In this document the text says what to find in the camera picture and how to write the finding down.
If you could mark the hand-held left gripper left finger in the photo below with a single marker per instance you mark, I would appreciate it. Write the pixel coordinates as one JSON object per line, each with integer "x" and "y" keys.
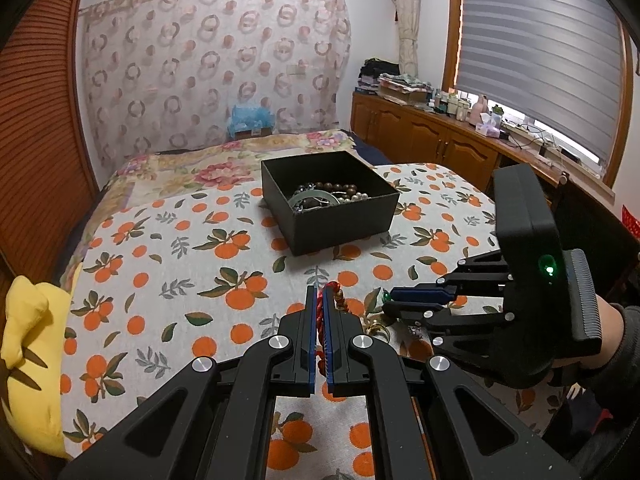
{"x": 312, "y": 340}

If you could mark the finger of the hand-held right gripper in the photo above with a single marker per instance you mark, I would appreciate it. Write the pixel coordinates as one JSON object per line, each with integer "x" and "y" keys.
{"x": 420, "y": 292}
{"x": 420, "y": 314}

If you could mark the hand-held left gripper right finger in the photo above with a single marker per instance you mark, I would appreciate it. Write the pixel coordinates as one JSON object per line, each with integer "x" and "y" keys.
{"x": 332, "y": 340}

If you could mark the green gemstone ornament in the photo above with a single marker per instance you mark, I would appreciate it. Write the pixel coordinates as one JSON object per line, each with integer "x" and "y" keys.
{"x": 386, "y": 296}

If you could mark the black cardboard box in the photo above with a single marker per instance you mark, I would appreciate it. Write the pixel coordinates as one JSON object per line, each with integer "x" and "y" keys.
{"x": 340, "y": 230}

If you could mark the pale jade bangle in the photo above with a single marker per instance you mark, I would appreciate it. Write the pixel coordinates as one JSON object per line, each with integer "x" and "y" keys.
{"x": 312, "y": 202}

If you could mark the person's right forearm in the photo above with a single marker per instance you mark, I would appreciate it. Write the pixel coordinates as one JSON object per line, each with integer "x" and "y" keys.
{"x": 620, "y": 410}

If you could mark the person's right hand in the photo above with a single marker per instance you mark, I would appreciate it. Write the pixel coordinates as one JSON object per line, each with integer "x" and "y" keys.
{"x": 612, "y": 332}

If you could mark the pink tissue box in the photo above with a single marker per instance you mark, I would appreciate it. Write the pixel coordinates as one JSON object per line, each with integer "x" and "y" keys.
{"x": 487, "y": 127}

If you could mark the navy bed sheet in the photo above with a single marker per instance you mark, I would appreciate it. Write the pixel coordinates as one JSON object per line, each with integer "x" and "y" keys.
{"x": 372, "y": 152}

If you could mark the wooden cabinet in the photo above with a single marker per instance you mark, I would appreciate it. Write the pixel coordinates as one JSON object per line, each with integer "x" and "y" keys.
{"x": 425, "y": 135}

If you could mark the group of cosmetic bottles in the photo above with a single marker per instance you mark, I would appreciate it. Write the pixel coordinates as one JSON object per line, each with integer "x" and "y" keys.
{"x": 452, "y": 105}

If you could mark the orange fruit print tablecloth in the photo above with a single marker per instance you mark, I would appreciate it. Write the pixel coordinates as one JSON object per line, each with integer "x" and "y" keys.
{"x": 175, "y": 260}

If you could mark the grey striped window blind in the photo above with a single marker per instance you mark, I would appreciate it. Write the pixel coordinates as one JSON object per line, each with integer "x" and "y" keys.
{"x": 540, "y": 50}

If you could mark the flat cardboard box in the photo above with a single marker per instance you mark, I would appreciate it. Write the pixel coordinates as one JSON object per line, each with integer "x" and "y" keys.
{"x": 402, "y": 96}

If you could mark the folded towels stack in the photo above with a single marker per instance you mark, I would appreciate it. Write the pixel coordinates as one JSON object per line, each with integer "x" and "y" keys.
{"x": 405, "y": 81}

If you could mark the floral bedsheet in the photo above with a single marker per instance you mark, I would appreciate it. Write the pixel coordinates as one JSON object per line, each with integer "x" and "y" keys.
{"x": 200, "y": 170}

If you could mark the small brown cardboard box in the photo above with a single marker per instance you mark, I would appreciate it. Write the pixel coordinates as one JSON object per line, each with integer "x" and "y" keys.
{"x": 252, "y": 135}

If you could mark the dark folded clothes pile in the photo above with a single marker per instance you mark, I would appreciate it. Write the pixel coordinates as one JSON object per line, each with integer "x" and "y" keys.
{"x": 380, "y": 67}

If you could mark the blue plastic bag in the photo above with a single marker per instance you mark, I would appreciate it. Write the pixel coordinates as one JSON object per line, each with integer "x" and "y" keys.
{"x": 250, "y": 117}

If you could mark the floral drape curtain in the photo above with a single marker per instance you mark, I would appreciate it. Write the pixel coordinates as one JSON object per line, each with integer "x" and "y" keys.
{"x": 407, "y": 20}

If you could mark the yellow plush toy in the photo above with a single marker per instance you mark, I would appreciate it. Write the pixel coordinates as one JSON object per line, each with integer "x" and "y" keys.
{"x": 35, "y": 340}

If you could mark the wooden louvered wardrobe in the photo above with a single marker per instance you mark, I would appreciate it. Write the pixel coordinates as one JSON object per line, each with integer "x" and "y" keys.
{"x": 45, "y": 135}

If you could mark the wooden window frame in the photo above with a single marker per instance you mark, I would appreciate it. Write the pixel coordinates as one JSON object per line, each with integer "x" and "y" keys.
{"x": 450, "y": 35}

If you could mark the wall socket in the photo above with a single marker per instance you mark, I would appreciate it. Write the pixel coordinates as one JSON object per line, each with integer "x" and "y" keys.
{"x": 296, "y": 70}

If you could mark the circle pattern wall cloth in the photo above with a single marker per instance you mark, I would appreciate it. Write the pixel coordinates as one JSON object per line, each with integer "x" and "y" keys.
{"x": 200, "y": 60}

